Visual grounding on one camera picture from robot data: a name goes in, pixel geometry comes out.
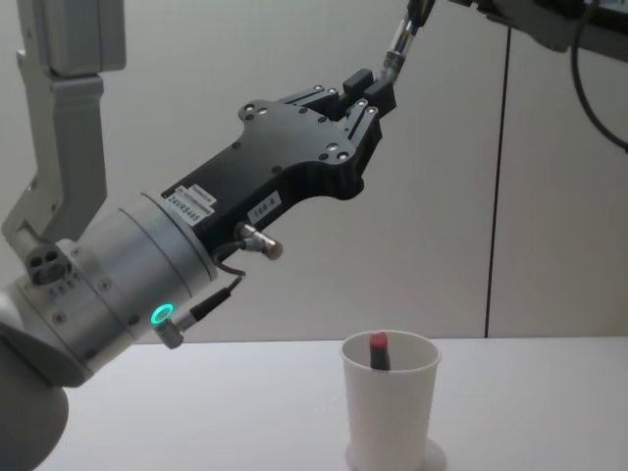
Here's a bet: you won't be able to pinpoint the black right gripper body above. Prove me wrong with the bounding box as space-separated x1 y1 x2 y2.
443 0 628 51

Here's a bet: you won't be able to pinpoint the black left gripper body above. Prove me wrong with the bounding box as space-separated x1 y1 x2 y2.
157 99 368 256

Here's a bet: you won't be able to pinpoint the silver and black pen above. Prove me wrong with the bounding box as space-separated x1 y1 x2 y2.
376 0 436 82

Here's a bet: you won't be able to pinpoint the black marker with red cap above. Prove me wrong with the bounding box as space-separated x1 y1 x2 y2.
368 331 393 372

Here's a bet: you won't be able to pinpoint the white table cloth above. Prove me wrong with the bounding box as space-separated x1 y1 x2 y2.
28 338 628 471

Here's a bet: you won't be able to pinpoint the white paper cup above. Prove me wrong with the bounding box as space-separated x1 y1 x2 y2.
340 329 442 455

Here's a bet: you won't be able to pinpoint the thin black hanging cable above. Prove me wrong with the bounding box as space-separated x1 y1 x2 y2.
571 19 628 154

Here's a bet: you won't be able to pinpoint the thin dark cable silver plugs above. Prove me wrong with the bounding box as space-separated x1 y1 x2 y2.
154 221 287 350

